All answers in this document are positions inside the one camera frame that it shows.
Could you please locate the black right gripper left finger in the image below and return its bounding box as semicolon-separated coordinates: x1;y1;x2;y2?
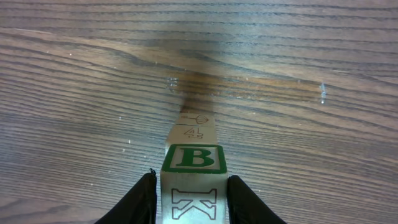
95;169;157;224

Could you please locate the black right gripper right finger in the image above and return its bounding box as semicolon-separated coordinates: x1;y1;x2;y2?
227;175;286;224

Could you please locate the wooden block yellow red drawing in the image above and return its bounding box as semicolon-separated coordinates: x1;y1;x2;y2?
160;144;228;224

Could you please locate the blue-top wooden block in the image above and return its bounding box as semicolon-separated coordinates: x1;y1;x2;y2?
175;113;215;127

